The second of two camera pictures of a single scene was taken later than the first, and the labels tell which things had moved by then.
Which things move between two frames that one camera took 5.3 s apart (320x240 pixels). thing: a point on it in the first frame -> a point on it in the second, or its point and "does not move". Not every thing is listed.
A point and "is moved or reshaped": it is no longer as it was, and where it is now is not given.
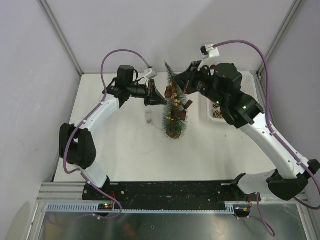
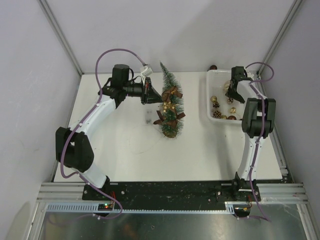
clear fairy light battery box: (149, 117) does not move
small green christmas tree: (175, 117) is moved or reshaped
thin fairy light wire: (148, 151) -> (147, 150)
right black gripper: (189, 76) -> (230, 94)
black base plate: (166, 192) does not move
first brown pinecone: (217, 114) does not move
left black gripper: (152, 96) does not move
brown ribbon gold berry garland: (180, 110) -> (170, 117)
